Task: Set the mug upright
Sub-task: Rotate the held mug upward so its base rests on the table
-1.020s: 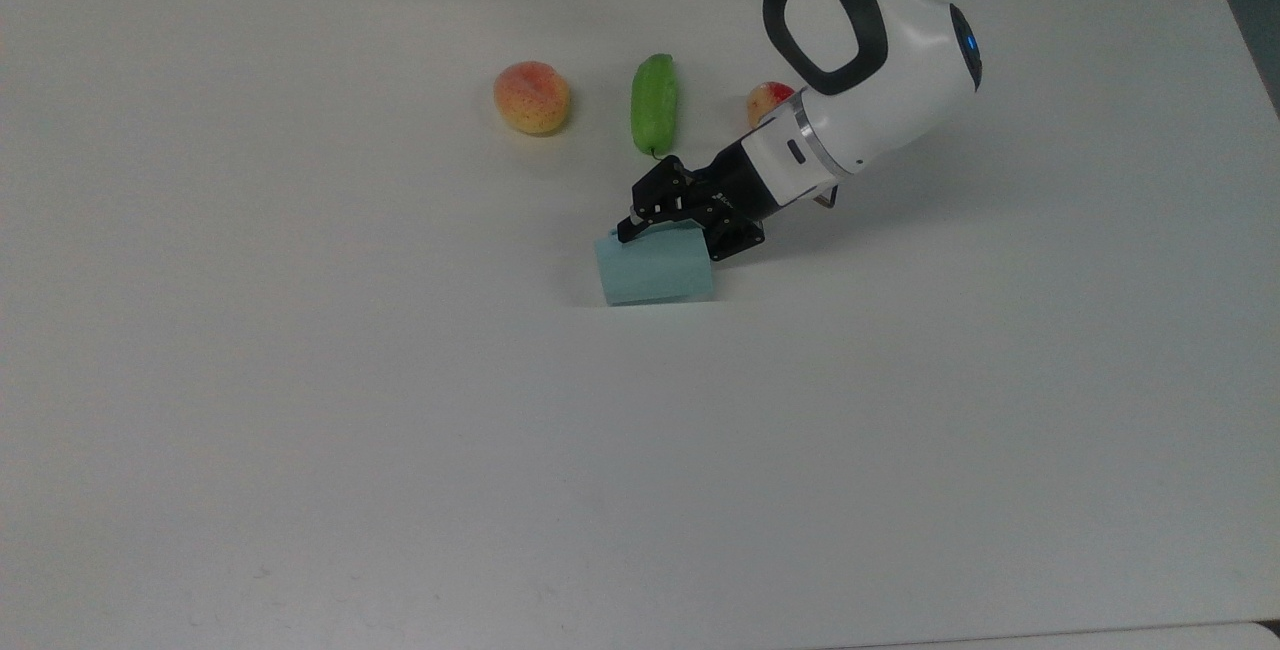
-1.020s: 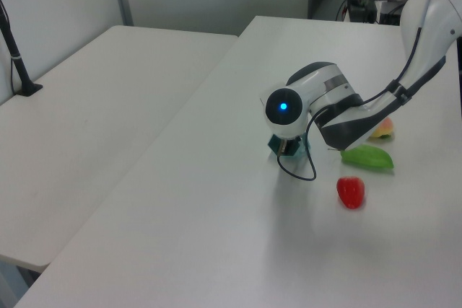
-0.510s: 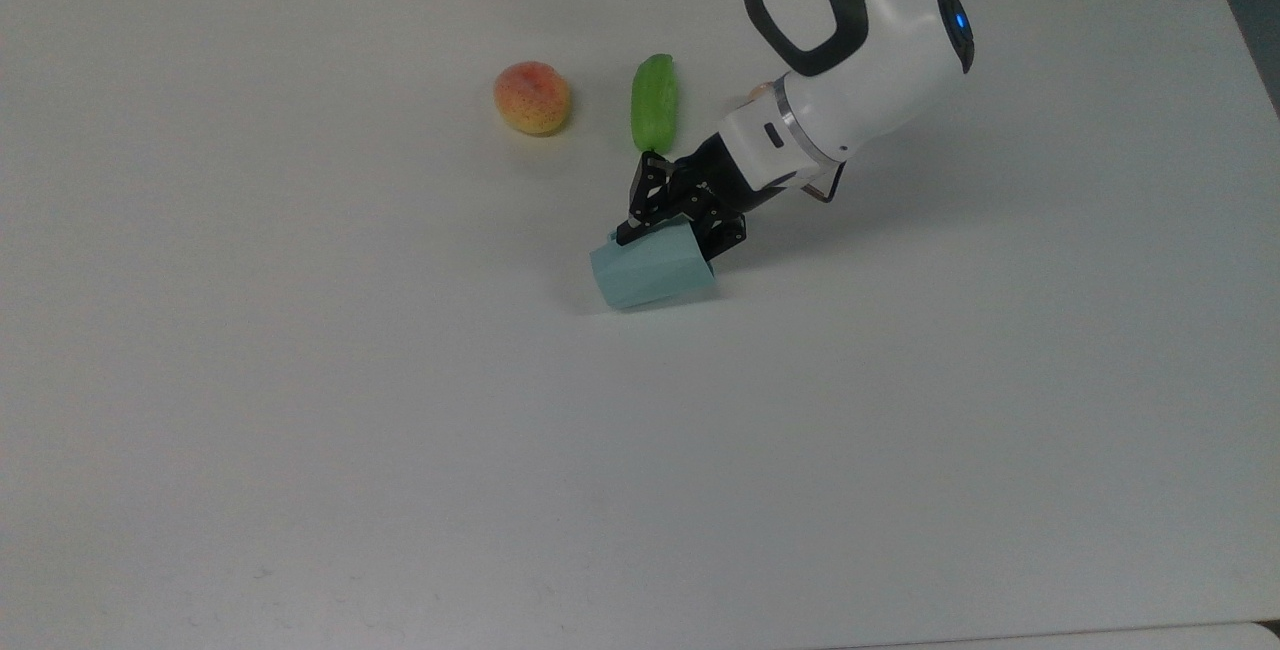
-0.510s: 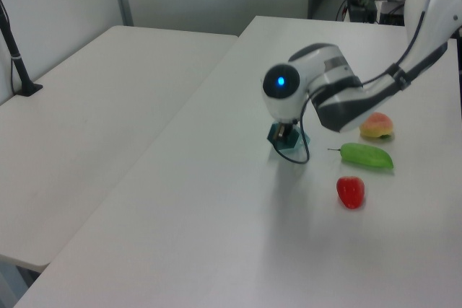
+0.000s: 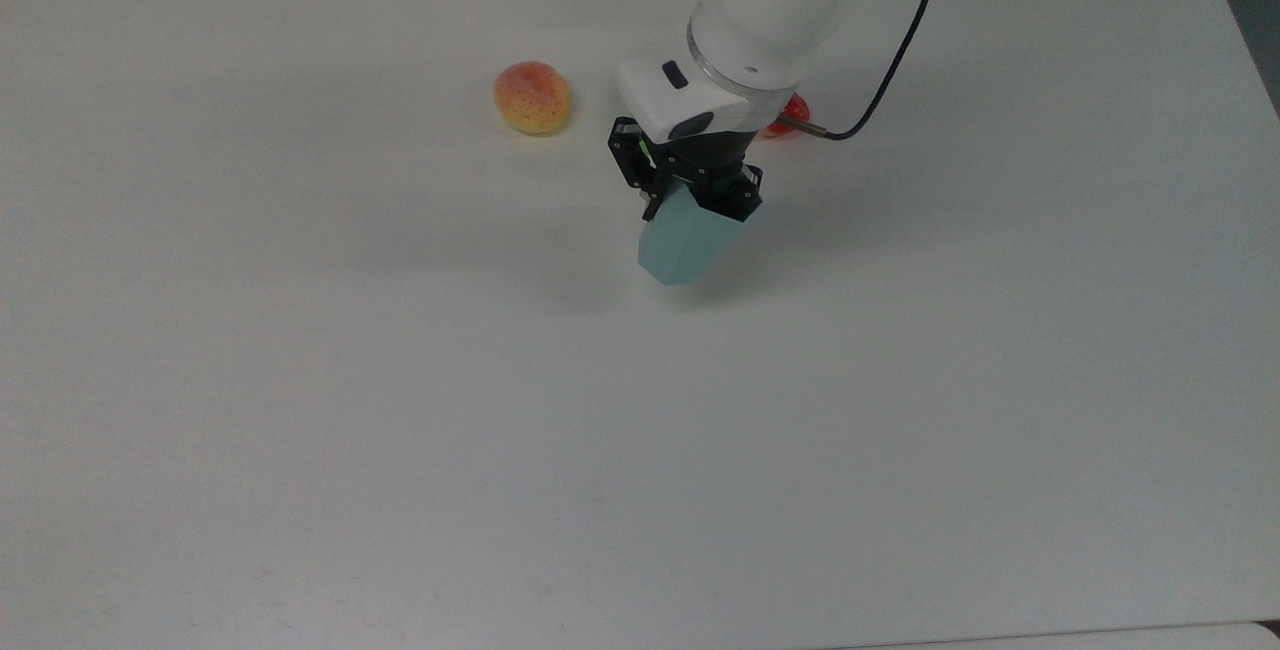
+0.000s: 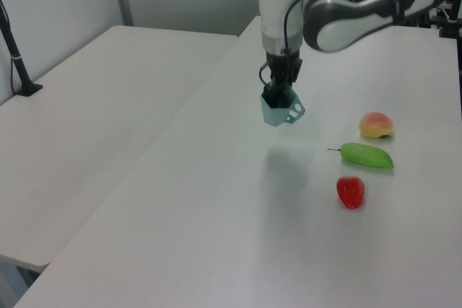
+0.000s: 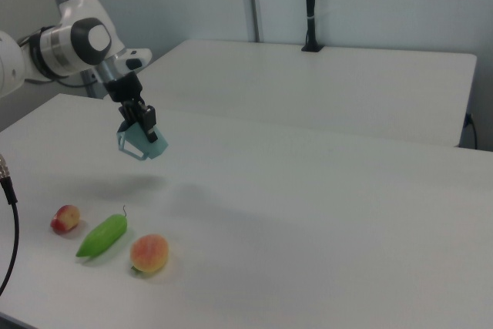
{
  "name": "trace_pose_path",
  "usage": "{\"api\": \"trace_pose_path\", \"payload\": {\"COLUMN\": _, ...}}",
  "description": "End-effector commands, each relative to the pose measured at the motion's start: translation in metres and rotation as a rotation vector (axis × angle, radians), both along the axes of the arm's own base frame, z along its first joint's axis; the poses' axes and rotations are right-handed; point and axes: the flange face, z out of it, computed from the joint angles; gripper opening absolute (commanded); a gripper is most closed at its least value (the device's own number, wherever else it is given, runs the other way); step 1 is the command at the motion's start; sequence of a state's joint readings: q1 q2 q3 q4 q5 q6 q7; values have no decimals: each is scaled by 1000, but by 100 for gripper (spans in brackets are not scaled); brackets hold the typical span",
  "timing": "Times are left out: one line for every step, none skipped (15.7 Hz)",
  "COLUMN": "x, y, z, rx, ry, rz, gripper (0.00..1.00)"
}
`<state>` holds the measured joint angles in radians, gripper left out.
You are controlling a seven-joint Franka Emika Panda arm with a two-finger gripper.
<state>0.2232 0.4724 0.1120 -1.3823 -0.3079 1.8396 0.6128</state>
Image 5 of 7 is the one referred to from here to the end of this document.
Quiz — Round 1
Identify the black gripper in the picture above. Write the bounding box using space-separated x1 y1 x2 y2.
607 116 767 224

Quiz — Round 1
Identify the teal block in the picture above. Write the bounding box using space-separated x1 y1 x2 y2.
638 180 748 287

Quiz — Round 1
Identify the red strawberry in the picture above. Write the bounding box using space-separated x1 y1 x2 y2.
762 93 812 139

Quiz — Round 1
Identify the peach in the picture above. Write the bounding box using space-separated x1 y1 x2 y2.
493 61 572 137

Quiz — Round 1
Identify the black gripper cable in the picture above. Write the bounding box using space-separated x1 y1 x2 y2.
782 0 937 142

